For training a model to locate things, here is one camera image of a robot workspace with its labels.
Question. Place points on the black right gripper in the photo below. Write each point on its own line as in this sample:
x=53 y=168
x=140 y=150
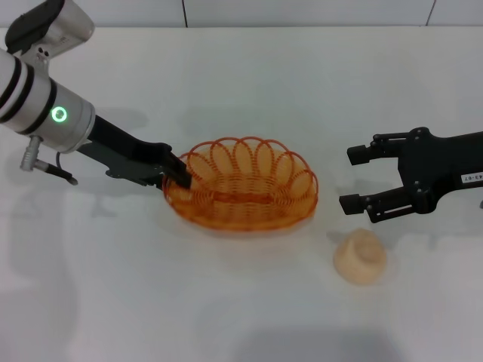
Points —
x=434 y=166

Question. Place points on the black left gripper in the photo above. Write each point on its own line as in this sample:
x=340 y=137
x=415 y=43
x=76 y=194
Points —
x=120 y=154

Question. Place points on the beige swirl bread bun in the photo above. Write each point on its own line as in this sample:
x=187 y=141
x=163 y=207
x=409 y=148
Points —
x=360 y=260

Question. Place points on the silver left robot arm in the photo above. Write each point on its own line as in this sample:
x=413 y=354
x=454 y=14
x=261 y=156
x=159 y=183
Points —
x=41 y=98

